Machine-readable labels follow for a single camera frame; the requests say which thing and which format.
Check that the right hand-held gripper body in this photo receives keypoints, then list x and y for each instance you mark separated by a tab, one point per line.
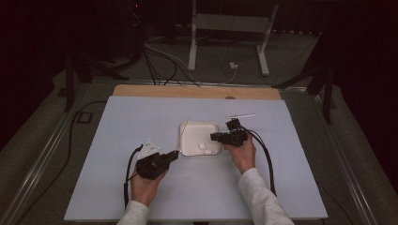
234	137

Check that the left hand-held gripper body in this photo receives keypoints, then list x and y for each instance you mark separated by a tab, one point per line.
150	165

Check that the white rectangular tray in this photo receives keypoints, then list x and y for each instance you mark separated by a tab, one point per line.
197	134

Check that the person's right hand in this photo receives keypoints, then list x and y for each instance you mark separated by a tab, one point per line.
244	156

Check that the person's left hand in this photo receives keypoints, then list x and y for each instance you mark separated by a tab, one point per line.
145	190

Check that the pale blue table board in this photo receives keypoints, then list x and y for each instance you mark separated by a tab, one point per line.
125	125

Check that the white plug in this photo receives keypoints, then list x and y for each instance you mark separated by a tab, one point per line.
233	65

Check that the wooden board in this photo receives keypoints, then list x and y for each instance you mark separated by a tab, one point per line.
175	91

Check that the black tripod stand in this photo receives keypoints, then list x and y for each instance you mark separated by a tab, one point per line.
70	84
327	93

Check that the white metal stand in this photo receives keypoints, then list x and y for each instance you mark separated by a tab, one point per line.
231	23

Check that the aluminium floor rail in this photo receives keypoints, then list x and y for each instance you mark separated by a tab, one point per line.
347	162
40	162

